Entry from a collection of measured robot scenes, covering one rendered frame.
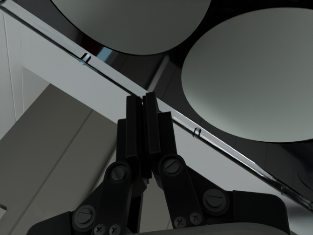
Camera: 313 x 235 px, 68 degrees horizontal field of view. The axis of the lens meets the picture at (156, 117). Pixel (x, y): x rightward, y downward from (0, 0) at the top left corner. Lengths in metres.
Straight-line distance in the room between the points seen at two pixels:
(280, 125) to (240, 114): 0.03
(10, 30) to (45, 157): 1.15
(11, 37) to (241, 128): 0.29
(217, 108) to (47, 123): 1.38
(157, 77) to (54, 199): 1.30
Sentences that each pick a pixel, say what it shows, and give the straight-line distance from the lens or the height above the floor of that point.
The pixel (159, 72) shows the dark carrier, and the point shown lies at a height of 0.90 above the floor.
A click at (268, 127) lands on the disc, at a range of 0.17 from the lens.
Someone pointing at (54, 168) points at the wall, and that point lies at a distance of 1.44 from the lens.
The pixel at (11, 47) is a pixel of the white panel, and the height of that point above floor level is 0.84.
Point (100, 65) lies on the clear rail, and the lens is 0.18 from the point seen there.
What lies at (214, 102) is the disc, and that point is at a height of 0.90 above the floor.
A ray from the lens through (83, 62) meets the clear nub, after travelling 0.18.
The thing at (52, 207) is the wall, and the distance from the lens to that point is 1.42.
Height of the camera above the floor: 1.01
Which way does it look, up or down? 33 degrees down
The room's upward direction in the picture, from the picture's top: 155 degrees counter-clockwise
